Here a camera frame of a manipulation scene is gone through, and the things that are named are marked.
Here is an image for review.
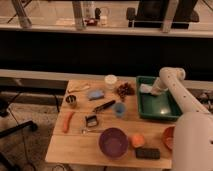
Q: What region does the white towel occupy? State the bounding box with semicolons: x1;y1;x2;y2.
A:
139;84;156;95

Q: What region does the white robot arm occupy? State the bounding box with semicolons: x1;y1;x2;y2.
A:
151;67;213;171

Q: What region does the green plastic tray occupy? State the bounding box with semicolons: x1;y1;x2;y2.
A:
136;76;182;121

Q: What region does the white round container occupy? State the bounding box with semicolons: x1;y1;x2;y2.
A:
104;75;117;89

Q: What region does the brown grape bunch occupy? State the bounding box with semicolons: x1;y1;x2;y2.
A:
116;82;135;101

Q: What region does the banana peel toy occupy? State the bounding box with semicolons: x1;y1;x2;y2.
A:
67;84;90;93

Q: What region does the small metal cup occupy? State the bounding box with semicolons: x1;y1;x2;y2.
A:
65;95;77;108

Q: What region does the wooden table board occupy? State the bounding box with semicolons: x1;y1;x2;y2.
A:
45;79;171;169

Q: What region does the orange carrot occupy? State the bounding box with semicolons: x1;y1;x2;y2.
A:
62;112;74;133

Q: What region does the metal spoon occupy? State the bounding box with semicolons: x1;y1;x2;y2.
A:
81;129;103;134

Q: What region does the purple bowl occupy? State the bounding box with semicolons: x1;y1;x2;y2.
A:
98;127;129;159

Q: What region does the orange round sponge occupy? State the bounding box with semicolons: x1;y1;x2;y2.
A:
130;134;145;148

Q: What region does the black rectangular block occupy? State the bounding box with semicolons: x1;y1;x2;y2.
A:
135;148;160;159

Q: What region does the orange red bowl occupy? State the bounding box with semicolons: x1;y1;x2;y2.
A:
162;126;174;150

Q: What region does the black office chair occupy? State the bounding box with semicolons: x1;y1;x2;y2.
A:
0;98;38;171

